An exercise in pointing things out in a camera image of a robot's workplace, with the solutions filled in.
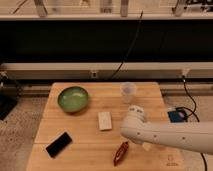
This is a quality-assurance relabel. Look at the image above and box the black hanging cable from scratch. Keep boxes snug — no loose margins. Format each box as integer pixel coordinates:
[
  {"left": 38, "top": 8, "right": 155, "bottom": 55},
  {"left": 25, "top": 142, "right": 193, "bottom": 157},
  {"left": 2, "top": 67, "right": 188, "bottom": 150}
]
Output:
[{"left": 108, "top": 9, "right": 145, "bottom": 81}]

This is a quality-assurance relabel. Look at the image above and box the blue power adapter box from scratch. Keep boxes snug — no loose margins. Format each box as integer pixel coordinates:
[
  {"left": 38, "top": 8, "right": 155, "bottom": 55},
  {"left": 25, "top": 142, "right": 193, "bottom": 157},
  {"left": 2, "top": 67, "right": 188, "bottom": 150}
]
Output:
[{"left": 168, "top": 111, "right": 186, "bottom": 123}]

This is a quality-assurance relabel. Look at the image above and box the red chili pepper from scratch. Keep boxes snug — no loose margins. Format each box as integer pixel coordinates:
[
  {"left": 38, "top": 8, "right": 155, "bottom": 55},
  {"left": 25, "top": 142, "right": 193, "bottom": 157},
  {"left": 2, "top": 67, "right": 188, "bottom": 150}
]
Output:
[{"left": 113, "top": 142, "right": 129, "bottom": 165}]

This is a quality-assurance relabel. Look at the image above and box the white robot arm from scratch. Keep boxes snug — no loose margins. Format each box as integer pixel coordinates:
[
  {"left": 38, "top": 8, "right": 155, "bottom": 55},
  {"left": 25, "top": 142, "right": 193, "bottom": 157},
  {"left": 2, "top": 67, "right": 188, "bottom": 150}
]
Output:
[{"left": 120, "top": 105, "right": 213, "bottom": 155}]

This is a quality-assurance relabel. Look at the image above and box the black floor cable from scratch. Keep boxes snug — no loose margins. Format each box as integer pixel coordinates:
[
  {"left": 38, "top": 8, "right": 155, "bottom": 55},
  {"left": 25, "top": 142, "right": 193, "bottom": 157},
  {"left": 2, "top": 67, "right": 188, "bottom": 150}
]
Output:
[{"left": 175, "top": 75, "right": 208, "bottom": 171}]

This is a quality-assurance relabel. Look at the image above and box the green ceramic bowl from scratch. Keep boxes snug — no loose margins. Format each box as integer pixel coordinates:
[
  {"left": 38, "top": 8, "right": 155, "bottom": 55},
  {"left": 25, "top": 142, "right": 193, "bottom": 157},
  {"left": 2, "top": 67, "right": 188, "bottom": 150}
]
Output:
[{"left": 57, "top": 86, "right": 89, "bottom": 113}]

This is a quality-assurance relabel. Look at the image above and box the black stand at left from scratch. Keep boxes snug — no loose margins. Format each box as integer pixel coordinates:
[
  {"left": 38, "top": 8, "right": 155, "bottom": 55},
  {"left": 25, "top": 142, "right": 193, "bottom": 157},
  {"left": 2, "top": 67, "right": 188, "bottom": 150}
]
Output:
[{"left": 0, "top": 71, "right": 19, "bottom": 120}]

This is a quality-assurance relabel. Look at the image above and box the white rectangular block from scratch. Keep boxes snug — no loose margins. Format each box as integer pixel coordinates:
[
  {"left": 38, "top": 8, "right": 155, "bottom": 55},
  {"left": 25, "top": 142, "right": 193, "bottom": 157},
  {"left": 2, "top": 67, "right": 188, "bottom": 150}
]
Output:
[{"left": 98, "top": 112, "right": 112, "bottom": 131}]

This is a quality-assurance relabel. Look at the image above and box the clear plastic water bottle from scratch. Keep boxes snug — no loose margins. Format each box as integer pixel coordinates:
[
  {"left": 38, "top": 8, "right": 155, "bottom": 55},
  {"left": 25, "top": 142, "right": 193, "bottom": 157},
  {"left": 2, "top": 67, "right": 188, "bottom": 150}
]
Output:
[{"left": 142, "top": 143, "right": 152, "bottom": 151}]

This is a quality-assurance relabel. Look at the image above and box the clear plastic cup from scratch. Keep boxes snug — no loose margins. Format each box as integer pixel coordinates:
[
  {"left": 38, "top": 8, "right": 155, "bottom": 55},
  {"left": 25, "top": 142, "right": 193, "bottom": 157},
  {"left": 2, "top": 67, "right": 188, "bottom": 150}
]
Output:
[{"left": 120, "top": 82, "right": 137, "bottom": 103}]

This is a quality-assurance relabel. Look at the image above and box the black smartphone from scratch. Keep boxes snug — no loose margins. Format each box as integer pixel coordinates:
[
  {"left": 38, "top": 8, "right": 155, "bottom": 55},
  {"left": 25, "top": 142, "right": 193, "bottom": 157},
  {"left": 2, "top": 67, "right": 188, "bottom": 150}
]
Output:
[{"left": 46, "top": 132, "right": 72, "bottom": 158}]

